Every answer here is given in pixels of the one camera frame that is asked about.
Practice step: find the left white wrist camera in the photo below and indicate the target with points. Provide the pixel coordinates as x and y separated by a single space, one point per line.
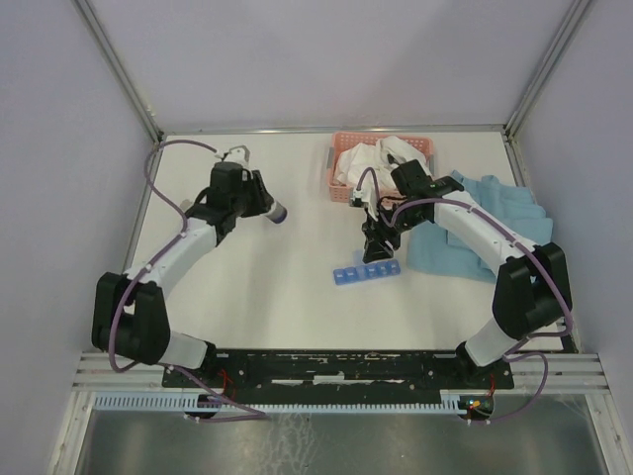
239 154

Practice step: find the light blue cloth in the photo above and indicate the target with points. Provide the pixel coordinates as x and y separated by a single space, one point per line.
432 250

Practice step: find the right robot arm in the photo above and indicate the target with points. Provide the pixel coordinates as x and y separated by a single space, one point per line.
532 289

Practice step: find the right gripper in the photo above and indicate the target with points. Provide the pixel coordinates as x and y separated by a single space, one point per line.
376 234

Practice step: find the white cloth in basket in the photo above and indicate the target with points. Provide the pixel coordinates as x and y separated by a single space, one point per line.
383 155

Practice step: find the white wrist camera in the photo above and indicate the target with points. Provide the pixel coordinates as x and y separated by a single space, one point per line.
366 198
239 154

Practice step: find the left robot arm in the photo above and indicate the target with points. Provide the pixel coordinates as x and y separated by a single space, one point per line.
130 316

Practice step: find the white capped pill bottle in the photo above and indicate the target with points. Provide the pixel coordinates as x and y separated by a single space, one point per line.
277 213

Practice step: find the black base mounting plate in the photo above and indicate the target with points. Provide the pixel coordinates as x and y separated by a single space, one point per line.
346 377

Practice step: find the aluminium frame post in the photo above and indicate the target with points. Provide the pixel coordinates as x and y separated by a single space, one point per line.
562 40
87 12

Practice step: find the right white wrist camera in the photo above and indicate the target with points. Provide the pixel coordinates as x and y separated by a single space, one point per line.
366 198

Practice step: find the right aluminium frame post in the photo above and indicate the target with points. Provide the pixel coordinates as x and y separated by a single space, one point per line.
562 40

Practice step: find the left aluminium frame post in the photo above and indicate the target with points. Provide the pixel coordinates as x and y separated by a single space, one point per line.
87 12

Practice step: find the blue weekly pill organizer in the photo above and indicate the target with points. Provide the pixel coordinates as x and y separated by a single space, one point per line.
358 271

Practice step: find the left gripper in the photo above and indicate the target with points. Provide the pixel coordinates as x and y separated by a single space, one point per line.
263 199

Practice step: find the pink plastic basket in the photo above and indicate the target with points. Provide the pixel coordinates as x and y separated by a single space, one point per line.
342 140

